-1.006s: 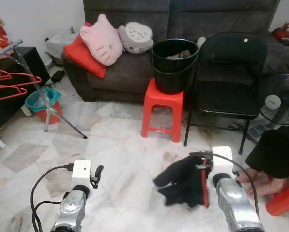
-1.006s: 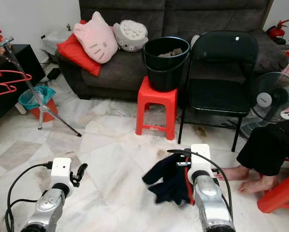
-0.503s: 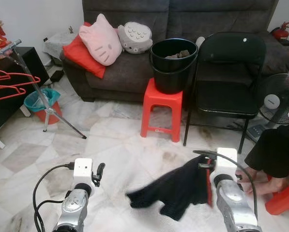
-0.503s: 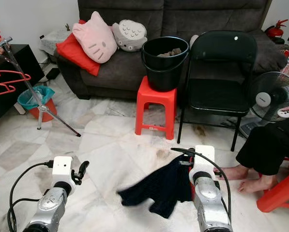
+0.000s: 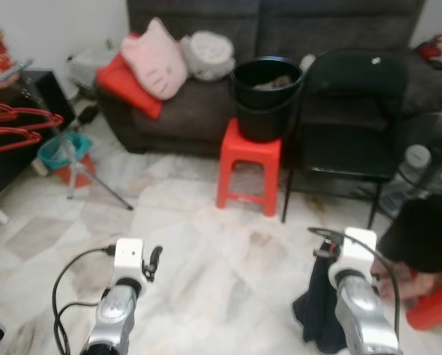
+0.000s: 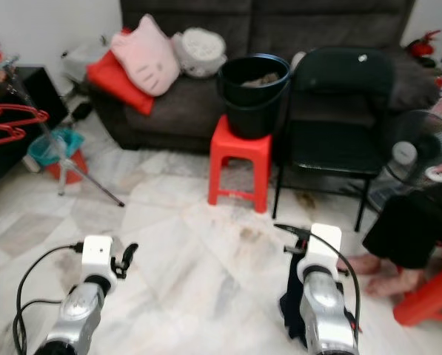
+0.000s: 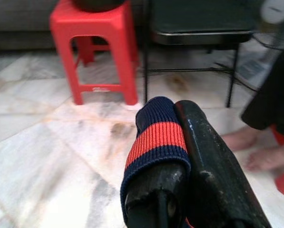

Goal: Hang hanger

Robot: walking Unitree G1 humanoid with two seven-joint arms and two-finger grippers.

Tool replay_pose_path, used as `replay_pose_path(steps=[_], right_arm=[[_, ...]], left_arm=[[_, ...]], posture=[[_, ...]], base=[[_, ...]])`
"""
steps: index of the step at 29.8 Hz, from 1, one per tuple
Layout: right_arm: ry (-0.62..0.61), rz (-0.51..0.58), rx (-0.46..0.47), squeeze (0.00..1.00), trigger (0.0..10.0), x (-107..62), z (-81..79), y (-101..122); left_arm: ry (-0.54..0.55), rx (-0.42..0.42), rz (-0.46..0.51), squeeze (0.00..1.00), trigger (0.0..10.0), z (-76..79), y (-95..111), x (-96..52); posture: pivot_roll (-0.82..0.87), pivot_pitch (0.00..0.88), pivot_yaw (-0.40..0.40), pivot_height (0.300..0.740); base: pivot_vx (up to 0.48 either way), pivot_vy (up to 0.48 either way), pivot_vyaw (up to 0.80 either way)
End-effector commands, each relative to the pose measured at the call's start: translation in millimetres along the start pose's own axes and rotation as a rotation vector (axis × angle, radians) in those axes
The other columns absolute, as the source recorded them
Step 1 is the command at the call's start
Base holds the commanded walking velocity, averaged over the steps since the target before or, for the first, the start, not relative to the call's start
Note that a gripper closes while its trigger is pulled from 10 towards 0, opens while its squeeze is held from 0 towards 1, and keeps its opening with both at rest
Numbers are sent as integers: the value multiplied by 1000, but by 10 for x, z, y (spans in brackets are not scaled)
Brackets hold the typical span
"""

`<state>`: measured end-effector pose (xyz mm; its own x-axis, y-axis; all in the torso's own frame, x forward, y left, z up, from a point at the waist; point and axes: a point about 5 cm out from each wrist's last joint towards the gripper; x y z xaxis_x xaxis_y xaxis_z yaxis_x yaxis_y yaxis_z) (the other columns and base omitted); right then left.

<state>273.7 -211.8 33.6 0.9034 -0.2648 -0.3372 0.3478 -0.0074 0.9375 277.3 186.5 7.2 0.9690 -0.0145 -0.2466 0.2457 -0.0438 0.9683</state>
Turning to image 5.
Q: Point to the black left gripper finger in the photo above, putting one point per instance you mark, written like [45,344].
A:
[158,257]

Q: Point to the navy garment red trim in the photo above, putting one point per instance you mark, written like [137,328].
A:
[317,318]

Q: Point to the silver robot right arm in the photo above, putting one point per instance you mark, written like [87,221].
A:
[361,318]

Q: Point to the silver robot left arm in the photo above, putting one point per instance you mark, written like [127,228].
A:
[113,325]

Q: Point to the red plastic hanger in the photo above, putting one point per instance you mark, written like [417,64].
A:
[54,117]
[35,135]

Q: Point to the person in black trousers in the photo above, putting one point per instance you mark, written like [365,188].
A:
[420,229]

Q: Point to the silver metal clothes rack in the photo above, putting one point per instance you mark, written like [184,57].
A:
[72,181]

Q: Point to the low red plastic stool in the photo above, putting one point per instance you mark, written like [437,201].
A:
[435,310]

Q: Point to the standing fan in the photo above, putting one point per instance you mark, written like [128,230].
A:
[417,157]

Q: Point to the black folding chair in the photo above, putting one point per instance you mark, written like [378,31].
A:
[354,111]

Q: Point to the orange bin teal bag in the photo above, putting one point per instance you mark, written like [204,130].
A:
[54,151]

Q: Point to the black plastic bucket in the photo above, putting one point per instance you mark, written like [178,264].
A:
[261,111]

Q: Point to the red cushion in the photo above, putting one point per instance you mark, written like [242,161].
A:
[124,85]

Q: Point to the brown garment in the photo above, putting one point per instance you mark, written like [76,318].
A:
[274,83]

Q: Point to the pink cat face pillow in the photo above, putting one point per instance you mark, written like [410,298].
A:
[154,63]

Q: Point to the black television console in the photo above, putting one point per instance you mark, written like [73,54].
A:
[50,89]

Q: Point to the side table white lace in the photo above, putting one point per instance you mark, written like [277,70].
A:
[91,66]

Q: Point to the grey round plush pillow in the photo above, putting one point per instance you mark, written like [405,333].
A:
[208,55]

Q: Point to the red fire extinguisher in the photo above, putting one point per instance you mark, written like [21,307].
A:
[432,50]

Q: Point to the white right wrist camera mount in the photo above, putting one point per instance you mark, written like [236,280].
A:
[357,251]

